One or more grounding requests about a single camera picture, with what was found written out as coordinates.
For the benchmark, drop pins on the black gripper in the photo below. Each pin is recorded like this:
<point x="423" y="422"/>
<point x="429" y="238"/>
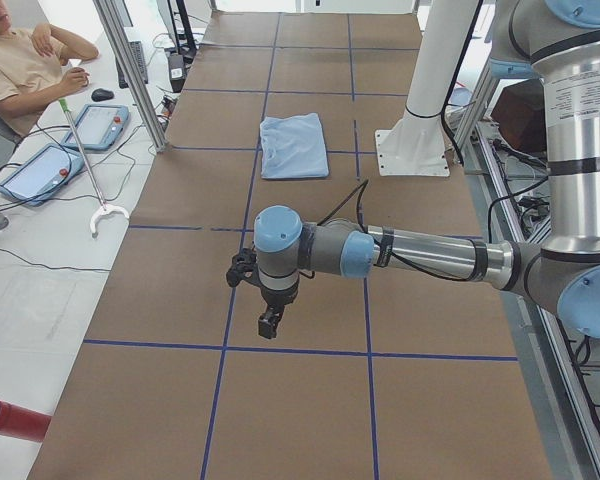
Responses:
<point x="276" y="298"/>

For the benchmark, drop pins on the light blue t-shirt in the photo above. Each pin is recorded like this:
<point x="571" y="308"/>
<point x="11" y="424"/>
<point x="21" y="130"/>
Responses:
<point x="293" y="148"/>

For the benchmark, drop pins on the metal reacher grabber tool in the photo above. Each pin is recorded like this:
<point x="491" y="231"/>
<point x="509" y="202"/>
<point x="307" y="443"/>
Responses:
<point x="105" y="208"/>

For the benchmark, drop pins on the blue teach pendant far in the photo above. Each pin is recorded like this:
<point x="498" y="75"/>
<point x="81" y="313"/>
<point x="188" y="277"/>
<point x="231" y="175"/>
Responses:
<point x="99" y="125"/>

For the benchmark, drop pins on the blue teach pendant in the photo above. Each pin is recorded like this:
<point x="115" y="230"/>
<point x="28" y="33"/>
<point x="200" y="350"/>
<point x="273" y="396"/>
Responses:
<point x="99" y="125"/>
<point x="43" y="175"/>

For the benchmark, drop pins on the black box with label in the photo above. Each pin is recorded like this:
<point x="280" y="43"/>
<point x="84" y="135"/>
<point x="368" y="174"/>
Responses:
<point x="176" y="71"/>

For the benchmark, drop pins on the blue teach pendant near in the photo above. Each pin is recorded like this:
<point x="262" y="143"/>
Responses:
<point x="43" y="175"/>

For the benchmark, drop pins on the black computer mouse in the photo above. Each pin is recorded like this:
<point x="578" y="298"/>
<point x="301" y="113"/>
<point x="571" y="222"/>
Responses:
<point x="100" y="95"/>

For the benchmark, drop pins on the red cylinder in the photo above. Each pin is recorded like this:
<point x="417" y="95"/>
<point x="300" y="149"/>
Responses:
<point x="21" y="423"/>

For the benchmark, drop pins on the seated person beige shirt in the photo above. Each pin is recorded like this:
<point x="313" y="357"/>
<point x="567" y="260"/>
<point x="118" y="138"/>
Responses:
<point x="31" y="69"/>

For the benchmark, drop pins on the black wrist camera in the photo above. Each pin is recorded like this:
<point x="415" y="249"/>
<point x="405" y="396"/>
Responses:
<point x="243" y="267"/>

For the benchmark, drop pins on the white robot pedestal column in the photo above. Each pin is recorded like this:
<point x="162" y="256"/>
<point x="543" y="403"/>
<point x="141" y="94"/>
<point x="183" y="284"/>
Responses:
<point x="415" y="146"/>

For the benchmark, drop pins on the aluminium frame post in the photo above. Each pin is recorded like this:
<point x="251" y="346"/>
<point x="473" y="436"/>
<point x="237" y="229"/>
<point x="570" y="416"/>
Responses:
<point x="114" y="30"/>

